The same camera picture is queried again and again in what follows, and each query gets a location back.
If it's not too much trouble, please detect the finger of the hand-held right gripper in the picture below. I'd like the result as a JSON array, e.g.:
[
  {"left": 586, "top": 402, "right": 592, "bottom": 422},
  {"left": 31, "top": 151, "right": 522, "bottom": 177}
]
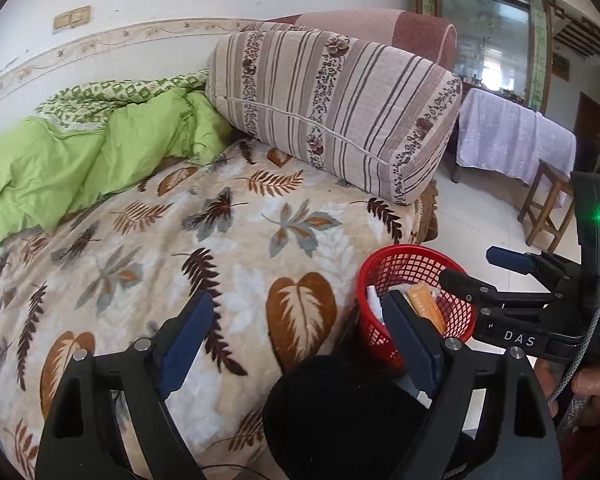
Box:
[
  {"left": 486, "top": 246, "right": 581, "bottom": 287},
  {"left": 439, "top": 269, "right": 561, "bottom": 312}
]

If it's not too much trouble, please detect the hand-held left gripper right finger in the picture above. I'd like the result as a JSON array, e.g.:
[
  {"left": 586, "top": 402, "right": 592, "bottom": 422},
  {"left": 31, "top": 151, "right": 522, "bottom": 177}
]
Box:
[{"left": 382, "top": 291, "right": 563, "bottom": 480}]

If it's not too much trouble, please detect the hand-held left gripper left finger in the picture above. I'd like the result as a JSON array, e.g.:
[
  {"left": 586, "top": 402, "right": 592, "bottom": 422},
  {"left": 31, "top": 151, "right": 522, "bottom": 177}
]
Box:
[{"left": 34, "top": 290, "right": 216, "bottom": 480}]

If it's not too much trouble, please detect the orange medicine box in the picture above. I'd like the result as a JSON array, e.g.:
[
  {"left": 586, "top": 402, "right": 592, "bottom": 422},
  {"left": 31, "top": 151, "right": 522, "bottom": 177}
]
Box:
[{"left": 405, "top": 282, "right": 448, "bottom": 336}]

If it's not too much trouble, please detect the red mesh basket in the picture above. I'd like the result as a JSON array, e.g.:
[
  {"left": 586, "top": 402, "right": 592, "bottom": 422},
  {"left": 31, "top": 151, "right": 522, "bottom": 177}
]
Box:
[{"left": 356, "top": 244, "right": 478, "bottom": 376}]

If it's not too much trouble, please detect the wooden stool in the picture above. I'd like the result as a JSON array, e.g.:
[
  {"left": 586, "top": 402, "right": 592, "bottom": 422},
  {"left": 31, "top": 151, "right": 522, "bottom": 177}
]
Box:
[{"left": 517, "top": 159, "right": 578, "bottom": 253}]

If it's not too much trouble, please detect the black cloth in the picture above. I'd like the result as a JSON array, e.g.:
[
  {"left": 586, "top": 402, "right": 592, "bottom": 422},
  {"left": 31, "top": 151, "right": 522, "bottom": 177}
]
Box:
[{"left": 262, "top": 355, "right": 476, "bottom": 480}]

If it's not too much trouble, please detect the leaf print fleece blanket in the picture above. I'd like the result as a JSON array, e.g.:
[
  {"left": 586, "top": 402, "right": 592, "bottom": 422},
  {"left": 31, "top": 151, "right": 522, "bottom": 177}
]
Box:
[{"left": 0, "top": 137, "right": 423, "bottom": 480}]

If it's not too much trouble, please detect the table with lilac tablecloth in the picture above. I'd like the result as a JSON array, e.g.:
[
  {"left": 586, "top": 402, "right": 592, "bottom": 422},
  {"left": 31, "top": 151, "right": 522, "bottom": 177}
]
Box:
[{"left": 455, "top": 87, "right": 578, "bottom": 208}]

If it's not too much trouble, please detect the brown wooden door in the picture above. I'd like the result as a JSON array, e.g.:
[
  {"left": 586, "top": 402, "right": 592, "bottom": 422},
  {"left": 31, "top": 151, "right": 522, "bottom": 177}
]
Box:
[{"left": 575, "top": 91, "right": 600, "bottom": 161}]

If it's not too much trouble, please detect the striped floral cushion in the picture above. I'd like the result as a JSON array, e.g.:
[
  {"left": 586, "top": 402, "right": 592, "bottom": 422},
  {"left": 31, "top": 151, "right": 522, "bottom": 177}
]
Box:
[{"left": 205, "top": 29, "right": 463, "bottom": 206}]

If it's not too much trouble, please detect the mirrored wooden cabinet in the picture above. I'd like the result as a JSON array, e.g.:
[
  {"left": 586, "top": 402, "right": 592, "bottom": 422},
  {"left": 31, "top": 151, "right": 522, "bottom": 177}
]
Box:
[{"left": 414, "top": 0, "right": 553, "bottom": 111}]

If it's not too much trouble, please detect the green quilt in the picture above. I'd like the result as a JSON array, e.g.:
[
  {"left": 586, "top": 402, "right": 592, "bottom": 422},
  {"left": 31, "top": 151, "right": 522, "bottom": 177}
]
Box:
[{"left": 0, "top": 70, "right": 233, "bottom": 261}]

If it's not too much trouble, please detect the wooden lattice screen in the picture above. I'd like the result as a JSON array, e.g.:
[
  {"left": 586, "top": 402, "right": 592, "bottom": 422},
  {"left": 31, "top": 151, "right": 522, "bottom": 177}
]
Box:
[{"left": 545, "top": 0, "right": 600, "bottom": 66}]

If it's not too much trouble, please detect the pink sofa backrest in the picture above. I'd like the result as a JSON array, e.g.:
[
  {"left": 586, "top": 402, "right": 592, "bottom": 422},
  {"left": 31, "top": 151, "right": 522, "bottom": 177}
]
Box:
[{"left": 252, "top": 8, "right": 458, "bottom": 68}]

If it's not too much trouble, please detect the grey braided cable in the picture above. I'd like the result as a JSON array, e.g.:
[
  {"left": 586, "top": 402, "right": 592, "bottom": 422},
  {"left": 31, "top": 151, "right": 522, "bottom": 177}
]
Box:
[{"left": 547, "top": 305, "right": 600, "bottom": 403}]

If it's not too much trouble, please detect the carved wooden bed frame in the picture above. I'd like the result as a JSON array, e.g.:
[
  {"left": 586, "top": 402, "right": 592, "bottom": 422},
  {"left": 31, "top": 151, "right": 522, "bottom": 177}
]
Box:
[{"left": 412, "top": 180, "right": 441, "bottom": 246}]

